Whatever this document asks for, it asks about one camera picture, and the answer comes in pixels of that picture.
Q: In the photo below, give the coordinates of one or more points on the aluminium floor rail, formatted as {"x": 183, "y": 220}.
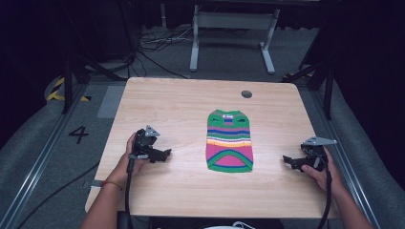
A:
{"x": 347, "y": 165}
{"x": 35, "y": 168}

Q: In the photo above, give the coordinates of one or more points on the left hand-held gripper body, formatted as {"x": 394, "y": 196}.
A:
{"x": 141, "y": 143}

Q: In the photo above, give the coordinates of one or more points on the person's right hand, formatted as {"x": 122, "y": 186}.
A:
{"x": 329, "y": 176}

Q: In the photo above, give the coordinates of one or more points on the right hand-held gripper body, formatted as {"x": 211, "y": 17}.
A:
{"x": 313, "y": 156}

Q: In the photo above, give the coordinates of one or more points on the person's left hand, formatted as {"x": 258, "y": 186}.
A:
{"x": 122, "y": 167}

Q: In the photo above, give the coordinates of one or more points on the white metal desk frame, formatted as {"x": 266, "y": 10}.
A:
{"x": 234, "y": 20}

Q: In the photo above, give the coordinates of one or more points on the black metal stand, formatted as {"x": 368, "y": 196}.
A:
{"x": 68, "y": 82}
{"x": 328, "y": 82}

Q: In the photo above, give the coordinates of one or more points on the grey round table grommet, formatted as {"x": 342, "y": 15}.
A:
{"x": 246, "y": 94}

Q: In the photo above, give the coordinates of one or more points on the striped knitted pet sweater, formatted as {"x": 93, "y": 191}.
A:
{"x": 229, "y": 143}

